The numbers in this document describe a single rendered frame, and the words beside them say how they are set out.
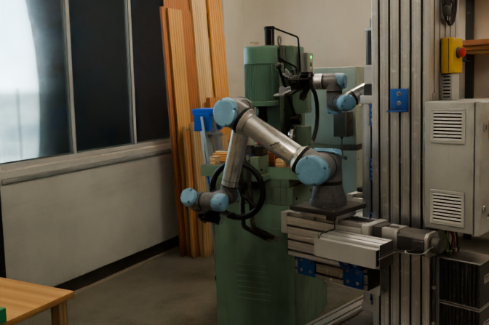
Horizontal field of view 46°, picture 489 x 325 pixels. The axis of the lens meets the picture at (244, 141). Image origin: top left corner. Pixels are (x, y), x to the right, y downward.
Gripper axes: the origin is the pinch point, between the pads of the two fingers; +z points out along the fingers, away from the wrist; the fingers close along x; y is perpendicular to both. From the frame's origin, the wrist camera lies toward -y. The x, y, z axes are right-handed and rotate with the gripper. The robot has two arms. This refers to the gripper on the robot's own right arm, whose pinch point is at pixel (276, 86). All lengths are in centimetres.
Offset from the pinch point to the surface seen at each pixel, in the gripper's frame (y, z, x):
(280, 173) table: -26.2, -3.4, 34.7
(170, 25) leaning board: -46, 127, -114
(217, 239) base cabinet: -52, 32, 60
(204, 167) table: -25, 39, 34
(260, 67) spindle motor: 5.2, 9.5, -8.5
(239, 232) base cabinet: -48, 20, 57
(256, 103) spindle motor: -7.2, 11.7, 5.1
